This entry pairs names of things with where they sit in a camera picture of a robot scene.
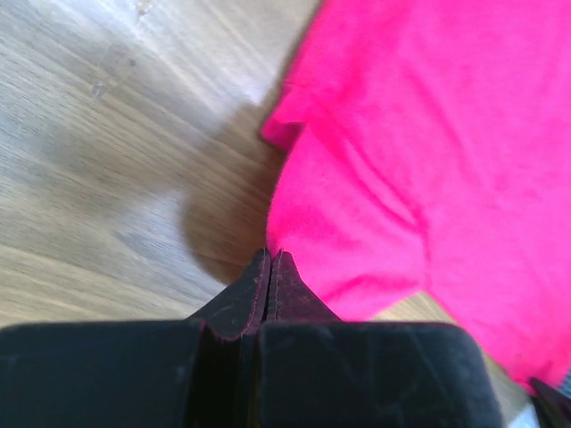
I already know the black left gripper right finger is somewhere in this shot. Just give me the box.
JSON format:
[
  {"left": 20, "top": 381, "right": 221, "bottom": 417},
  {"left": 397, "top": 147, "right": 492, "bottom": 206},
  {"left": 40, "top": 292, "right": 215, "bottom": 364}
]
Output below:
[{"left": 266, "top": 251, "right": 341, "bottom": 321}]

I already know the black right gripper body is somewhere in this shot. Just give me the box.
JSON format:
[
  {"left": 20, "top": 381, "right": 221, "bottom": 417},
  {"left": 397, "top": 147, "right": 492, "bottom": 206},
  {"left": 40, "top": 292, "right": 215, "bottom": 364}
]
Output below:
[{"left": 530, "top": 378, "right": 570, "bottom": 428}]

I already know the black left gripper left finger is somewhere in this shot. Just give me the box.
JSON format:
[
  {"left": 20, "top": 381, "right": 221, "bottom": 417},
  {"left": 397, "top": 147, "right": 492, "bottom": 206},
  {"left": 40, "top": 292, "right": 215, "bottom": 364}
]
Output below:
[{"left": 188, "top": 250, "right": 271, "bottom": 339}]

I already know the pink red t shirt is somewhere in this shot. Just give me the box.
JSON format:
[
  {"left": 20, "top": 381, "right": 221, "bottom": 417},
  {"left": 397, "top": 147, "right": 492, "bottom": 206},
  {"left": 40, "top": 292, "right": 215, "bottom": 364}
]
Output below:
[{"left": 262, "top": 1, "right": 570, "bottom": 386}]

